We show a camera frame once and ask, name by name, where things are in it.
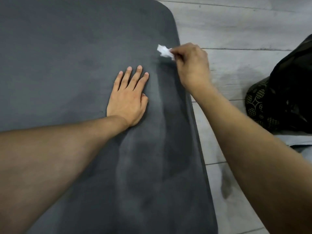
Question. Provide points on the person's right forearm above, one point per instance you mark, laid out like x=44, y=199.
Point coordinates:
x=263, y=148

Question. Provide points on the person's right hand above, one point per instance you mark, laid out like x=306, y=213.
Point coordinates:
x=192, y=65

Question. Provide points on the dark grey yoga mat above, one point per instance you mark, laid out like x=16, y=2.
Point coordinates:
x=61, y=58

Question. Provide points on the black trash bag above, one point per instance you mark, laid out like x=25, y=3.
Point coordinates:
x=292, y=90

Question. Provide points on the person's left forearm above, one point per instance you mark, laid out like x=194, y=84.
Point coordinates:
x=48, y=168

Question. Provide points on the white wipe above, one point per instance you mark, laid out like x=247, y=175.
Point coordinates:
x=164, y=51

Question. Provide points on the person's left hand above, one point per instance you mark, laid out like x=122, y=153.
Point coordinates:
x=128, y=102

